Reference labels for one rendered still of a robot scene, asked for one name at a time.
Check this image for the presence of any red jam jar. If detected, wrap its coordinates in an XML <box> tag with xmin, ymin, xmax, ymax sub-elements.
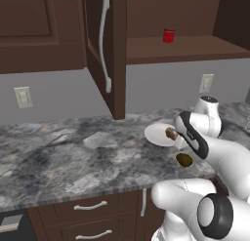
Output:
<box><xmin>162</xmin><ymin>27</ymin><xmax>176</xmax><ymax>44</ymax></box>

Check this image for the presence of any brown bread piece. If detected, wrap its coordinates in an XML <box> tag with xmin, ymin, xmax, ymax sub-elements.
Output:
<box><xmin>165</xmin><ymin>127</ymin><xmax>180</xmax><ymax>141</ymax></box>

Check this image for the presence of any white round plate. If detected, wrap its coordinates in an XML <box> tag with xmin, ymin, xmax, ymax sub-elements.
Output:
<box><xmin>144</xmin><ymin>122</ymin><xmax>184</xmax><ymax>148</ymax></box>

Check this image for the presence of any brown wall cabinet with shelf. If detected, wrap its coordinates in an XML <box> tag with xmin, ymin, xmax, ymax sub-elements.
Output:
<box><xmin>125</xmin><ymin>0</ymin><xmax>250</xmax><ymax>66</ymax></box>

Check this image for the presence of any white drawer handle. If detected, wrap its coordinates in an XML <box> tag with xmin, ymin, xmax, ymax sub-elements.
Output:
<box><xmin>74</xmin><ymin>229</ymin><xmax>113</xmax><ymax>241</ymax></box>
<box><xmin>72</xmin><ymin>200</ymin><xmax>108</xmax><ymax>212</ymax></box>

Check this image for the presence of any cream wall outlet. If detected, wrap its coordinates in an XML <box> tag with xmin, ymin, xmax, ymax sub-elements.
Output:
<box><xmin>13</xmin><ymin>86</ymin><xmax>34</xmax><ymax>109</ymax></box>
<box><xmin>198</xmin><ymin>73</ymin><xmax>215</xmax><ymax>95</ymax></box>

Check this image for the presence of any long white door handle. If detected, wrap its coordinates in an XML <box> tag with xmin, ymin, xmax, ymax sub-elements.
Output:
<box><xmin>98</xmin><ymin>0</ymin><xmax>113</xmax><ymax>94</ymax></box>

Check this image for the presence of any dark dishwasher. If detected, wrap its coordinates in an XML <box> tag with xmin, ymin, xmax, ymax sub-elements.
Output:
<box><xmin>0</xmin><ymin>208</ymin><xmax>36</xmax><ymax>241</ymax></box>

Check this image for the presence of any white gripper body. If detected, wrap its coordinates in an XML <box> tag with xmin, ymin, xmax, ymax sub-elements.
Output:
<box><xmin>175</xmin><ymin>137</ymin><xmax>190</xmax><ymax>151</ymax></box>

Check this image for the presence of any dark green avocado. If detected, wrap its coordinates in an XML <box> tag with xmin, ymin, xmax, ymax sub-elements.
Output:
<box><xmin>175</xmin><ymin>152</ymin><xmax>194</xmax><ymax>169</ymax></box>

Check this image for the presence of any open brown cabinet door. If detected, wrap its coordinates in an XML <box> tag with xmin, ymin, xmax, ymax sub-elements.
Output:
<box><xmin>82</xmin><ymin>0</ymin><xmax>128</xmax><ymax>121</ymax></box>

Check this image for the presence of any short white door handle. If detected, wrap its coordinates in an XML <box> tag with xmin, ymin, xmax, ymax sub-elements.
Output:
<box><xmin>140</xmin><ymin>187</ymin><xmax>147</xmax><ymax>218</ymax></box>

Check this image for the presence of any closed brown wall cabinet door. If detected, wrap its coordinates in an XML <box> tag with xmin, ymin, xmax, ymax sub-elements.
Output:
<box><xmin>0</xmin><ymin>0</ymin><xmax>88</xmax><ymax>75</ymax></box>

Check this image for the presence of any brown base cabinet door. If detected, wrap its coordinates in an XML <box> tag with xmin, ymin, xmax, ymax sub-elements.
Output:
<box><xmin>136</xmin><ymin>186</ymin><xmax>168</xmax><ymax>241</ymax></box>

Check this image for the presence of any brown drawer front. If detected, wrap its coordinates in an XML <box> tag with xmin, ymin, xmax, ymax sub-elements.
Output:
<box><xmin>53</xmin><ymin>192</ymin><xmax>121</xmax><ymax>222</ymax></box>
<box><xmin>60</xmin><ymin>212</ymin><xmax>140</xmax><ymax>241</ymax></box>

